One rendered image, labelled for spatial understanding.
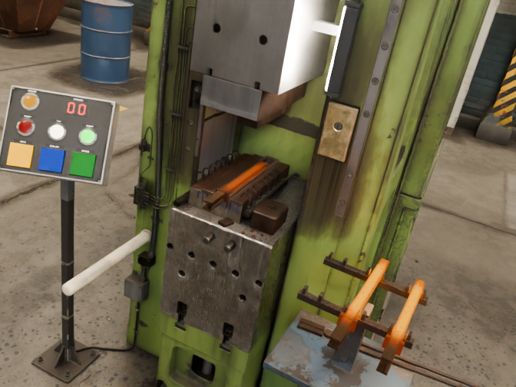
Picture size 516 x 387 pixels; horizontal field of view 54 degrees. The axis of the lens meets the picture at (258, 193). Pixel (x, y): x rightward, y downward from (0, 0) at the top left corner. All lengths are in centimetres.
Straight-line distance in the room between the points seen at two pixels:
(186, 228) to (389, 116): 74
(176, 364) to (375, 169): 112
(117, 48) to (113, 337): 422
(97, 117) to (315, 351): 102
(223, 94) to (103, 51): 469
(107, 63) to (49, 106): 443
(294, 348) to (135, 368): 100
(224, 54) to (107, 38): 467
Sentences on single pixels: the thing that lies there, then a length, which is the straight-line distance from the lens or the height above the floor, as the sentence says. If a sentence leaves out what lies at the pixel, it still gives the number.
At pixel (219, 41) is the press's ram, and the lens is 153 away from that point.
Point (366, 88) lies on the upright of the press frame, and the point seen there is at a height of 142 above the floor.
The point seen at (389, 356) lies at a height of 96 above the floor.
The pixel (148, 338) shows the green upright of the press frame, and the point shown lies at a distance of 240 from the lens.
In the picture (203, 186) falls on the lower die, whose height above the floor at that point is 98.
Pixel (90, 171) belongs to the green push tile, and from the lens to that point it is 173.
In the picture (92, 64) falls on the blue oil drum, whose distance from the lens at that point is 626.
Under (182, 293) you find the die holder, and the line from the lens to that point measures 185.
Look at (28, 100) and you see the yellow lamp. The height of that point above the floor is 116.
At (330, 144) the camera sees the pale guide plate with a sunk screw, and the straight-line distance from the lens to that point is 158.
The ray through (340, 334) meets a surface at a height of 95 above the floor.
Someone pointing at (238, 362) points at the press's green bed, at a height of 40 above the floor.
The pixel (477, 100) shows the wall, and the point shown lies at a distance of 737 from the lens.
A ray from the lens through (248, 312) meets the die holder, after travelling 174.
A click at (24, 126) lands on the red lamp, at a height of 109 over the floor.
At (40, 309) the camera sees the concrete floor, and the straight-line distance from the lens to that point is 272.
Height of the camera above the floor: 174
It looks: 26 degrees down
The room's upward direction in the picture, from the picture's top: 11 degrees clockwise
